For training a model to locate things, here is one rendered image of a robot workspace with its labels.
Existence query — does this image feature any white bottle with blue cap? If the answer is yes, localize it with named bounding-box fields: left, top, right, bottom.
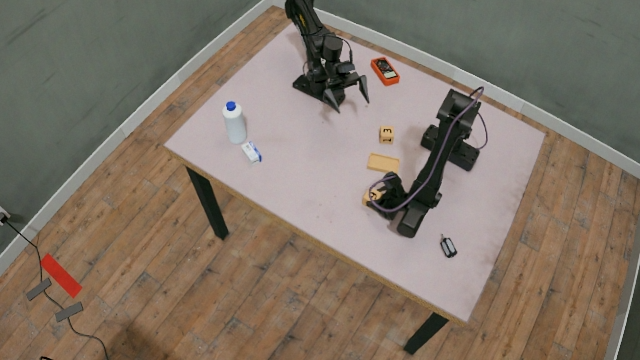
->
left=222, top=101, right=247, bottom=144

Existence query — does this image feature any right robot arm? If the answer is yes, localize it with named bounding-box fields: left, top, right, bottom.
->
left=285, top=0, right=343, bottom=102

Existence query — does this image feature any tan rectangular tray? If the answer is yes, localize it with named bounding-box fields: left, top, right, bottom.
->
left=367, top=153, right=400, bottom=174

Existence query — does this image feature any orange digital multimeter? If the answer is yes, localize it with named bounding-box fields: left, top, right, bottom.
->
left=371, top=57, right=400, bottom=86

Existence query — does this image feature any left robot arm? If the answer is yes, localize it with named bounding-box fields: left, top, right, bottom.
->
left=396, top=88, right=482, bottom=238

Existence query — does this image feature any blue and white small box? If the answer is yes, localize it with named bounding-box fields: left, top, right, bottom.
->
left=241, top=141, right=262, bottom=166

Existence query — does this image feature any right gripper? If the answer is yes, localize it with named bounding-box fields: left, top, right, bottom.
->
left=323, top=60, right=370, bottom=114

